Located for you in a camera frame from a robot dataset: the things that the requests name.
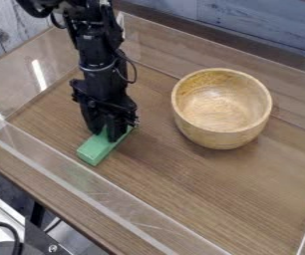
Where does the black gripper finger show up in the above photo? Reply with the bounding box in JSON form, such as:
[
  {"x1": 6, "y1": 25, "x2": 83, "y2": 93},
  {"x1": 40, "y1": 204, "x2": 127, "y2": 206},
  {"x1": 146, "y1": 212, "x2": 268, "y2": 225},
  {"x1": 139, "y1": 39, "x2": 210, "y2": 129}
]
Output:
[
  {"x1": 82, "y1": 105, "x2": 106, "y2": 135},
  {"x1": 107, "y1": 115, "x2": 129, "y2": 142}
]

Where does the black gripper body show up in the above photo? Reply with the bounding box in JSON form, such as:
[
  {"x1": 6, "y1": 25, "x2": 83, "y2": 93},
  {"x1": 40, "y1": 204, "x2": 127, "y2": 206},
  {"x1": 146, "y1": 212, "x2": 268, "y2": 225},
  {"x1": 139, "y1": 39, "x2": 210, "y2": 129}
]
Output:
[{"x1": 71, "y1": 66, "x2": 138, "y2": 127}]

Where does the green rectangular block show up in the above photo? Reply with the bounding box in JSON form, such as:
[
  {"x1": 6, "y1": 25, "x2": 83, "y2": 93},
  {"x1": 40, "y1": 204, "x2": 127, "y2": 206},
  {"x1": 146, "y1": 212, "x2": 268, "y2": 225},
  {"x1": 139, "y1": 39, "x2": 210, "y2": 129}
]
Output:
[{"x1": 77, "y1": 127, "x2": 134, "y2": 166}]

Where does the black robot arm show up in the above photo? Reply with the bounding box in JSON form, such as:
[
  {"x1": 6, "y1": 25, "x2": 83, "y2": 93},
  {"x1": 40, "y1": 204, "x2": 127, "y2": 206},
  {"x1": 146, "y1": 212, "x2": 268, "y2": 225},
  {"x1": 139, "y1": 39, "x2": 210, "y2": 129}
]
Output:
[{"x1": 16, "y1": 0, "x2": 139, "y2": 142}]

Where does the light wooden bowl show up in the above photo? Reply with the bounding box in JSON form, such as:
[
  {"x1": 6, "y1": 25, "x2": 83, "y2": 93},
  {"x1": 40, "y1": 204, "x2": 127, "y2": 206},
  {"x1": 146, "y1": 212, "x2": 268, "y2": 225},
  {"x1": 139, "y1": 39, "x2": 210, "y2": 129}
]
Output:
[{"x1": 172, "y1": 68, "x2": 273, "y2": 149}]

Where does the clear acrylic tray wall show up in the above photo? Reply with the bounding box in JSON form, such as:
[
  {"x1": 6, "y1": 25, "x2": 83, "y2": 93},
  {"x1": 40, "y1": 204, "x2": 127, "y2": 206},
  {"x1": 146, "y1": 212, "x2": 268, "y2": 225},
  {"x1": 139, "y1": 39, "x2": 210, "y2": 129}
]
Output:
[{"x1": 0, "y1": 15, "x2": 305, "y2": 255}]

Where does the black metal bracket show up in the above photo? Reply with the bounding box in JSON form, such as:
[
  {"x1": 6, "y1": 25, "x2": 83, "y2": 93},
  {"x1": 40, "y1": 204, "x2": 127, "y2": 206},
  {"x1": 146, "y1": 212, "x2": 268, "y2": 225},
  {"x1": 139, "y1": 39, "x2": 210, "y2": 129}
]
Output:
[{"x1": 22, "y1": 202, "x2": 74, "y2": 255}]

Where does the black cable loop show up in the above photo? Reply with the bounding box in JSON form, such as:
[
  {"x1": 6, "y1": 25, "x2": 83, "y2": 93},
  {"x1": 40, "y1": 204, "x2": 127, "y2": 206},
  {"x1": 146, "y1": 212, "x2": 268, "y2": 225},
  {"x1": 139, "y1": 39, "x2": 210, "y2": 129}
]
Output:
[{"x1": 0, "y1": 221, "x2": 26, "y2": 255}]

